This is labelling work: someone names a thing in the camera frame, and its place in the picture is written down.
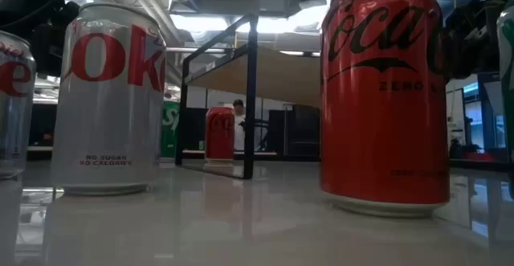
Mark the green Sprite can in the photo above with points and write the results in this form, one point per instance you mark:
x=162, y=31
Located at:
x=509, y=97
x=170, y=137

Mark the silver Diet Coke can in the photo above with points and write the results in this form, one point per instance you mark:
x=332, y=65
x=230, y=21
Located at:
x=16, y=129
x=108, y=129

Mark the red Coke Zero can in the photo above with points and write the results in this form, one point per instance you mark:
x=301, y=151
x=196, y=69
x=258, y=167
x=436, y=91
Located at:
x=381, y=145
x=219, y=141

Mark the red box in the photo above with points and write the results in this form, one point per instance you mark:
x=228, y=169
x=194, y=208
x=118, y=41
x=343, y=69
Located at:
x=478, y=156

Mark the black storage cabinet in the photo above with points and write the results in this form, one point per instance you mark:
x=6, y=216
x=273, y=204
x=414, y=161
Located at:
x=295, y=131

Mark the grey ceiling unit box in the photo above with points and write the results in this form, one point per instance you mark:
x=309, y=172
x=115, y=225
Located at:
x=277, y=1

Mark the person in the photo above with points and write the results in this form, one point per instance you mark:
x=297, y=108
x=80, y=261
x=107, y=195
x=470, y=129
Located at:
x=239, y=131

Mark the wooden shelf with black frame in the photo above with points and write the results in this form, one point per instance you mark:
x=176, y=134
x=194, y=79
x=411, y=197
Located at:
x=281, y=77

